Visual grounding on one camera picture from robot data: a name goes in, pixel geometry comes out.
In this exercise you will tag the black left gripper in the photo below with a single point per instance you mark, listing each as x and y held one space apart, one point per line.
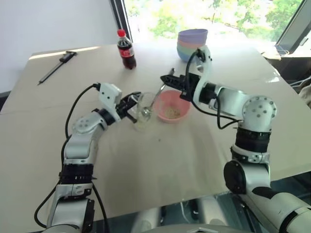
124 104

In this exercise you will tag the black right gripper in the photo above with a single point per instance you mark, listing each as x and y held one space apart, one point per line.
192 83

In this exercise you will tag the clear glass mug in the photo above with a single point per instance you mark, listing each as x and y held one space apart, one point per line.
144 121

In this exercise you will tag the metal spoon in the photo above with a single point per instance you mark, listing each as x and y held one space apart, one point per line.
158 93

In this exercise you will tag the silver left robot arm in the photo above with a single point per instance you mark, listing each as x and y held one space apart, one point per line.
80 143

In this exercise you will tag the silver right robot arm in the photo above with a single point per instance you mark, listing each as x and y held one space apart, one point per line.
257 109

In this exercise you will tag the blue stacked bowl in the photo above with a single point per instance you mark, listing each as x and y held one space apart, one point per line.
184 56

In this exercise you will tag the oatmeal in pink bowl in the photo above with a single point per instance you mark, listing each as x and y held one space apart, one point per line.
173 112

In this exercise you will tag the green stacked bowl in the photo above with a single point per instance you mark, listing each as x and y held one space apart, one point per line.
181 49

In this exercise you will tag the pink stacked bowl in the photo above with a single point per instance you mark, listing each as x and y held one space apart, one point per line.
181 45

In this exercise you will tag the purple stacked bowl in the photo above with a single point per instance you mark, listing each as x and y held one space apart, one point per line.
192 36

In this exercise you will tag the cola bottle red cap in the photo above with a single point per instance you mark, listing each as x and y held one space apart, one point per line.
126 52

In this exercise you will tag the black digital caliper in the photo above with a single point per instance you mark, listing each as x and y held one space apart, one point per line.
57 66

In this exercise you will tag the grey rounded robot torso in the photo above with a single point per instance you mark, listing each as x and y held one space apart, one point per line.
184 216

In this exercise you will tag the dark slanted window sash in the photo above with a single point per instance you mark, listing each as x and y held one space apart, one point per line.
294 31

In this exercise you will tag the beige crumpled cloth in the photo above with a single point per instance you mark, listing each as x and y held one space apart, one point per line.
306 93

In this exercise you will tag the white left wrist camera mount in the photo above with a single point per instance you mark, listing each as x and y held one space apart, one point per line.
109 93

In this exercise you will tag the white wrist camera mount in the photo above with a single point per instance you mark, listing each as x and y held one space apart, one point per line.
109 93
206 63

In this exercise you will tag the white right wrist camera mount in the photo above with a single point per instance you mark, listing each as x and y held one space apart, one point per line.
206 63

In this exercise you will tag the dark vertical window frame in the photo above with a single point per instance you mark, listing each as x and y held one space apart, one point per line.
125 19

